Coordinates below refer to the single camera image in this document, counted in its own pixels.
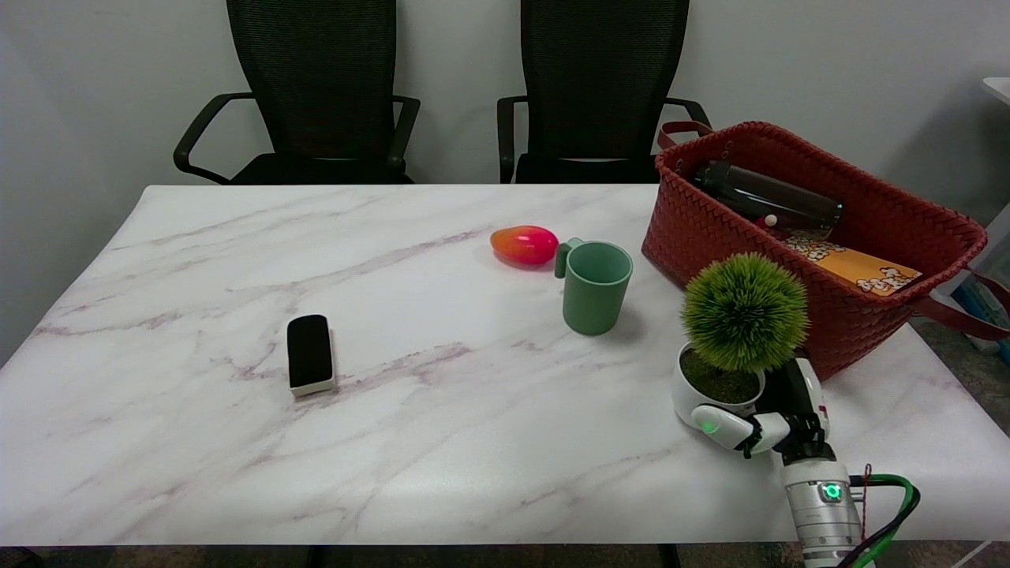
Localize black bottle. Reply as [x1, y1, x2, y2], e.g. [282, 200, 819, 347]
[693, 160, 845, 234]

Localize red orange toy mango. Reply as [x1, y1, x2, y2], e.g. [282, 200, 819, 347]
[490, 225, 559, 267]

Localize red woven basket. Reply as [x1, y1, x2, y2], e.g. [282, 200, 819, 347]
[642, 120, 1010, 386]

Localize green robot cable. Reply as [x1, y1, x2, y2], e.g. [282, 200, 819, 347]
[851, 473, 920, 568]

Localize green ball plant white pot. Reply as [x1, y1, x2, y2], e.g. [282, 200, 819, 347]
[671, 252, 810, 432]

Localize black whiteboard eraser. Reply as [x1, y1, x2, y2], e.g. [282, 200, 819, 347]
[286, 314, 337, 397]

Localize blue white floor object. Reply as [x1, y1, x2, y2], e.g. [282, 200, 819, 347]
[951, 278, 1010, 353]

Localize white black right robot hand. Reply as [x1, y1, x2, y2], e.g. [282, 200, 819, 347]
[693, 357, 833, 466]

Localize green mug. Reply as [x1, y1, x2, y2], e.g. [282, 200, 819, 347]
[554, 237, 634, 337]

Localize orange popcorn box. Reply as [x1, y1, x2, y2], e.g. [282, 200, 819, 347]
[777, 230, 922, 297]

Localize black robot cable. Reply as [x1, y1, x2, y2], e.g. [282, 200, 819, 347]
[836, 476, 922, 568]

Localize black mesh office chair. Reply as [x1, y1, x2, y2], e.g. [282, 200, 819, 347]
[497, 0, 711, 184]
[174, 0, 421, 185]

